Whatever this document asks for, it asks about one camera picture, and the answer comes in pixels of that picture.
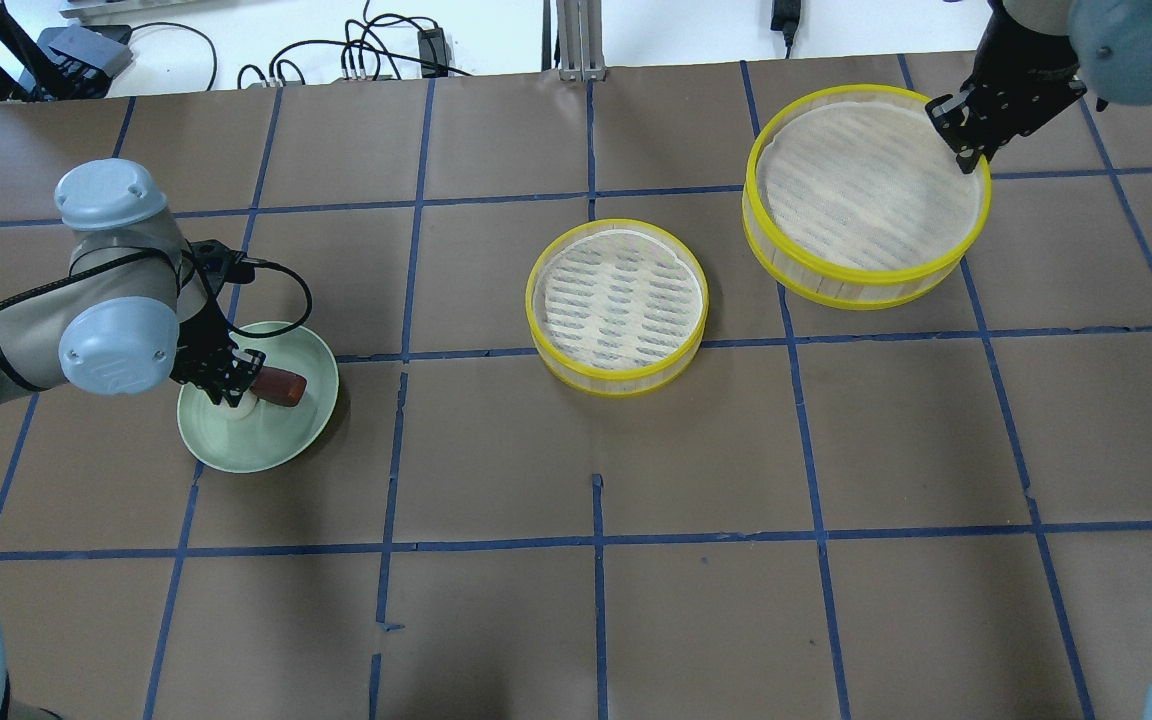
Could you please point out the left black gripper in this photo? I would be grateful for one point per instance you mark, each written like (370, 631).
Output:
(198, 347)

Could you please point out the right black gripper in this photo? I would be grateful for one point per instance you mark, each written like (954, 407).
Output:
(1018, 72)

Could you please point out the white steamed bun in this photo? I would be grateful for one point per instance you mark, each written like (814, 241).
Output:
(245, 406)

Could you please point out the yellow steamer layer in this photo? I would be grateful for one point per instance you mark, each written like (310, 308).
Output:
(617, 308)
(852, 200)

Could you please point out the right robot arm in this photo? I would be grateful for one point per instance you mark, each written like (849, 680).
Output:
(1113, 42)

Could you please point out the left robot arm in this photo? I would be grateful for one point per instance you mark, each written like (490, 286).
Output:
(139, 304)

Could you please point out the brown bun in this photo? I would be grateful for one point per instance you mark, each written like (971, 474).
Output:
(279, 387)

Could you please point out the pale green plate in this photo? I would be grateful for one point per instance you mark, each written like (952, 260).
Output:
(278, 417)

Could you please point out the black camera stand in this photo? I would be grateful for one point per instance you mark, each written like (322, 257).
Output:
(72, 62)

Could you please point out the aluminium frame post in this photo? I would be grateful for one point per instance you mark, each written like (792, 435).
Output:
(579, 36)

